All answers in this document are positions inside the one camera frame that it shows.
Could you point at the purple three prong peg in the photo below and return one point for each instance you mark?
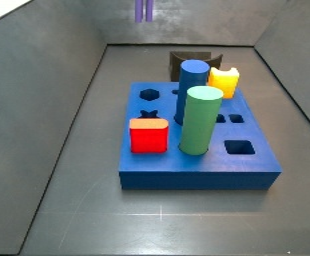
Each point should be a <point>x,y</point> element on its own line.
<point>143,10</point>

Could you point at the dark blue cylinder peg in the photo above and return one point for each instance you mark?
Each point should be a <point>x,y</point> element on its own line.
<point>192,76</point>

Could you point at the black curved block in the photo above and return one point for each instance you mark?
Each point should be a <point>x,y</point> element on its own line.
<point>179,56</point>

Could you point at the blue shape sorter board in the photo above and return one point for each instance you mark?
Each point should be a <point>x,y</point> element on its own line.
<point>239,161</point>

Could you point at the green cylinder peg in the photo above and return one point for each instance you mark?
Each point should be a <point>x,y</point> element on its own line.
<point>200,111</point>

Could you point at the yellow notched block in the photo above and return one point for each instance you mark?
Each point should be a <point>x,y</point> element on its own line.
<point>224,80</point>

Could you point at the red block with orange top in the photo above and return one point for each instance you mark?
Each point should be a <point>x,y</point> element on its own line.
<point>148,135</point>

